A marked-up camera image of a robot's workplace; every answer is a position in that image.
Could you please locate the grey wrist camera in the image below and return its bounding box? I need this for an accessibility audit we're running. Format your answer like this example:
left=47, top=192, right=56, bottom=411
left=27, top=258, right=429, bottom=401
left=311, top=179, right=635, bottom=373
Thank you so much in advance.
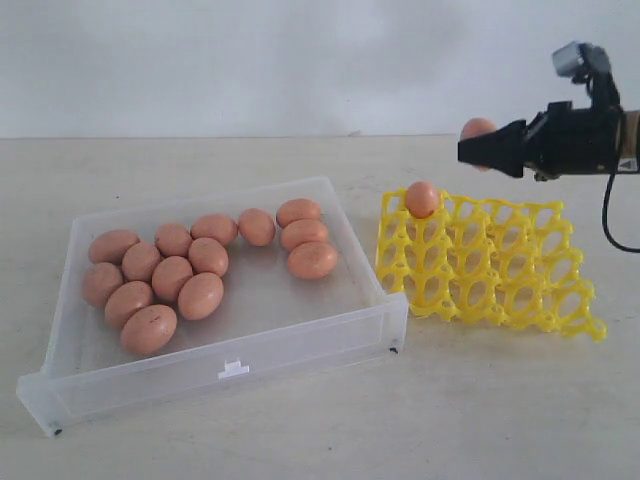
left=551, top=41, right=611, bottom=82

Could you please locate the brown egg packed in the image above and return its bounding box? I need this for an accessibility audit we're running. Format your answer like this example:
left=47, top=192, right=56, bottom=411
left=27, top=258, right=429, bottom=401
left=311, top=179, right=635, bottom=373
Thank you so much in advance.
left=458, top=117, right=498, bottom=172
left=287, top=242, right=338, bottom=280
left=404, top=181, right=440, bottom=219
left=177, top=272, right=224, bottom=321
left=280, top=219, right=329, bottom=251
left=188, top=237, right=229, bottom=277

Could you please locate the clear plastic bin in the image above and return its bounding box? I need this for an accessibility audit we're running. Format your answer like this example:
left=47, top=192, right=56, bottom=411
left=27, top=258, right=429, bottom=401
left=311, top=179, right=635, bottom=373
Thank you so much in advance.
left=16, top=177, right=408, bottom=436

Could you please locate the brown egg bin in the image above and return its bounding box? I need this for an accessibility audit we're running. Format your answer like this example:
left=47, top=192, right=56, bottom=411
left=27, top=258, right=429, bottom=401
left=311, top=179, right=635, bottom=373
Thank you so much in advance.
left=151, top=256, right=193, bottom=303
left=88, top=229, right=140, bottom=265
left=190, top=213, right=238, bottom=246
left=121, top=241, right=162, bottom=282
left=81, top=262, right=124, bottom=308
left=104, top=281, right=154, bottom=329
left=120, top=304, right=178, bottom=356
left=238, top=208, right=276, bottom=247
left=154, top=223, right=193, bottom=257

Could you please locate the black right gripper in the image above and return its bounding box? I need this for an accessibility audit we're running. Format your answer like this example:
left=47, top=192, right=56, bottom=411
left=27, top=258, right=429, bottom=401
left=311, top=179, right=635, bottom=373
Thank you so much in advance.
left=475, top=101, right=621, bottom=179

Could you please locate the brown egg bin back-right corner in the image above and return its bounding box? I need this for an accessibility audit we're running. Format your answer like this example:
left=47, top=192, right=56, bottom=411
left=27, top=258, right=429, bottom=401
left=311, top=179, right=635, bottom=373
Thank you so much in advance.
left=276, top=198, right=322, bottom=228

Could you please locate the yellow plastic egg tray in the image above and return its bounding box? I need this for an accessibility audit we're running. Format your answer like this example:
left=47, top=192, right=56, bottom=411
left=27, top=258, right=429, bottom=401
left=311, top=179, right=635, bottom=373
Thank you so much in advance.
left=375, top=190, right=607, bottom=342

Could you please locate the brown egg bin front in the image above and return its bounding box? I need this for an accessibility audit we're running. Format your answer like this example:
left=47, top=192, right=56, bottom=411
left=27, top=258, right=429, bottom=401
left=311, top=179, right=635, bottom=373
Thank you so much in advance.
left=120, top=304, right=178, bottom=356

